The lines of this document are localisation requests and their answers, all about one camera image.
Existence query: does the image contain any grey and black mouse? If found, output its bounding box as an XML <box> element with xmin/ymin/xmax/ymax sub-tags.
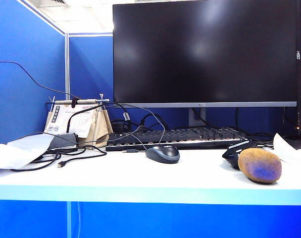
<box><xmin>145</xmin><ymin>144</ymin><xmax>181</xmax><ymax>164</ymax></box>

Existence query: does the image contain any black upside-down mouse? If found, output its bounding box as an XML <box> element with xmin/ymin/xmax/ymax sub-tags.
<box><xmin>222</xmin><ymin>139</ymin><xmax>259</xmax><ymax>171</ymax></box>

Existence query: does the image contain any black power adapter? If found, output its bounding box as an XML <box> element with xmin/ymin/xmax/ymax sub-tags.
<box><xmin>111</xmin><ymin>119</ymin><xmax>129</xmax><ymax>133</ymax></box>

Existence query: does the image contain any black mechanical keyboard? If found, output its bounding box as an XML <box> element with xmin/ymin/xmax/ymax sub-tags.
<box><xmin>105</xmin><ymin>126</ymin><xmax>250</xmax><ymax>152</ymax></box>

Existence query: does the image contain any silver monitor stand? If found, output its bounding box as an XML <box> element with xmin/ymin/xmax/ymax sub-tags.
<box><xmin>188</xmin><ymin>107</ymin><xmax>206</xmax><ymax>128</ymax></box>

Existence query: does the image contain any beige desk calendar stand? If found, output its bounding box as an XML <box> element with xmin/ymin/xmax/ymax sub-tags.
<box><xmin>43</xmin><ymin>93</ymin><xmax>114</xmax><ymax>150</ymax></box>

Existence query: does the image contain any large monitor with silver bezel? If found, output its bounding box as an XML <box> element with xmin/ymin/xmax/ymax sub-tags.
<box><xmin>112</xmin><ymin>0</ymin><xmax>301</xmax><ymax>108</ymax></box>

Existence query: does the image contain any dark grey flat box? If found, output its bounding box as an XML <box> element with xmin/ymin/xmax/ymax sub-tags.
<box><xmin>47</xmin><ymin>132</ymin><xmax>78</xmax><ymax>151</ymax></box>

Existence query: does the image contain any white paper sheet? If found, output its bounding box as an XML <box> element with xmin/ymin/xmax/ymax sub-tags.
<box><xmin>271</xmin><ymin>133</ymin><xmax>301</xmax><ymax>166</ymax></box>

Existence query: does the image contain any grey mouse cable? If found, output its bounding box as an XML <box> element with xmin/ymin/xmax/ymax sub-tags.
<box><xmin>120</xmin><ymin>102</ymin><xmax>167</xmax><ymax>152</ymax></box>

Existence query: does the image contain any black cable with ferrite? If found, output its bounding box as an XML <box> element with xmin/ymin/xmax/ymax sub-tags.
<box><xmin>122</xmin><ymin>106</ymin><xmax>131</xmax><ymax>131</ymax></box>

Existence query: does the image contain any thick black curved cable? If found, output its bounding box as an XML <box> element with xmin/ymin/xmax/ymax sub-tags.
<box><xmin>66</xmin><ymin>101</ymin><xmax>128</xmax><ymax>133</ymax></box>

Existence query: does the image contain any black USB cable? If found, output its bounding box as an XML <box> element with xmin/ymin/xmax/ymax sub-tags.
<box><xmin>10</xmin><ymin>144</ymin><xmax>108</xmax><ymax>173</ymax></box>

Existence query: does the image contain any aluminium partition post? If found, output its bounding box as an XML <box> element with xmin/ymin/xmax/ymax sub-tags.
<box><xmin>64</xmin><ymin>32</ymin><xmax>71</xmax><ymax>100</ymax></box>

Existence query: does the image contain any thin black wall cable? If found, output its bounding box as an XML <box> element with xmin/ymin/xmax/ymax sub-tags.
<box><xmin>0</xmin><ymin>60</ymin><xmax>82</xmax><ymax>100</ymax></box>

